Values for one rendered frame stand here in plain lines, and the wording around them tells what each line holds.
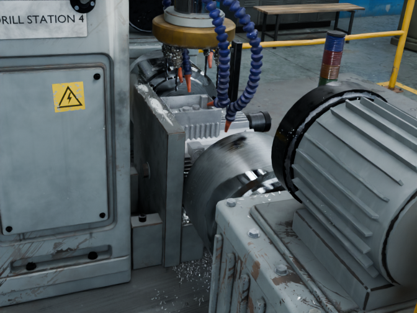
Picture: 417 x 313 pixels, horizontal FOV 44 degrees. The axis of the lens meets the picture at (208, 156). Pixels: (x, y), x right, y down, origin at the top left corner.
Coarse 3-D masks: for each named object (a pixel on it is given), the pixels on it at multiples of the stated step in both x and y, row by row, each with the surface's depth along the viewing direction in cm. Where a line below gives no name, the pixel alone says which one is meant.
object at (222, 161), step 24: (216, 144) 101; (240, 144) 99; (264, 144) 99; (192, 168) 102; (216, 168) 96; (240, 168) 92; (264, 168) 90; (192, 192) 100; (216, 192) 92; (240, 192) 89; (264, 192) 87; (192, 216) 100
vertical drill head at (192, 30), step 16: (176, 0) 108; (192, 0) 106; (160, 16) 114; (176, 16) 107; (192, 16) 106; (208, 16) 107; (224, 16) 110; (160, 32) 107; (176, 32) 105; (192, 32) 104; (208, 32) 105; (176, 48) 108; (192, 48) 106; (208, 48) 107; (176, 64) 110; (176, 80) 112
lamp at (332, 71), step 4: (324, 64) 165; (324, 68) 165; (328, 68) 164; (332, 68) 164; (336, 68) 164; (320, 72) 167; (324, 72) 166; (328, 72) 165; (332, 72) 164; (336, 72) 165; (324, 76) 166; (328, 76) 165; (332, 76) 165; (336, 76) 166
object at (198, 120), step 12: (180, 96) 124; (192, 96) 125; (168, 108) 117; (180, 108) 122; (192, 108) 122; (204, 108) 126; (216, 108) 119; (180, 120) 116; (192, 120) 117; (204, 120) 118; (216, 120) 119; (192, 132) 118; (204, 132) 120; (216, 132) 120
